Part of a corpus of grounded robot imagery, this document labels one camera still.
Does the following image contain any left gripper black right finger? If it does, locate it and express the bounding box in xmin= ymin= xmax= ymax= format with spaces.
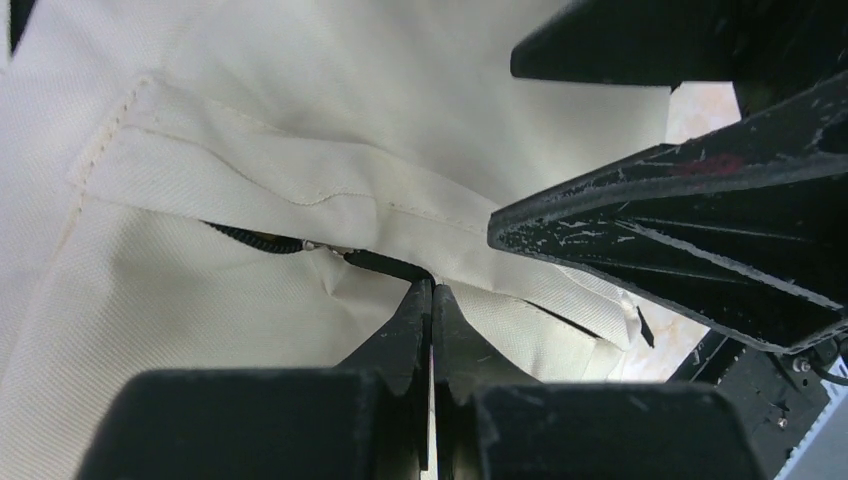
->
xmin=432 ymin=285 xmax=765 ymax=479

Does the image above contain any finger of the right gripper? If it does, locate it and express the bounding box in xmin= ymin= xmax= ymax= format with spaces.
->
xmin=510 ymin=0 xmax=755 ymax=87
xmin=488 ymin=74 xmax=847 ymax=353

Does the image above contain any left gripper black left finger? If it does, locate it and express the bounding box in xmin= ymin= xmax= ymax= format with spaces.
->
xmin=78 ymin=280 xmax=433 ymax=479

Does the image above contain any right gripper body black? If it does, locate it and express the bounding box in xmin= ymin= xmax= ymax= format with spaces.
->
xmin=732 ymin=0 xmax=847 ymax=119

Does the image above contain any beige canvas student bag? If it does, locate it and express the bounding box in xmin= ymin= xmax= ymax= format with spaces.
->
xmin=1 ymin=1 xmax=669 ymax=479

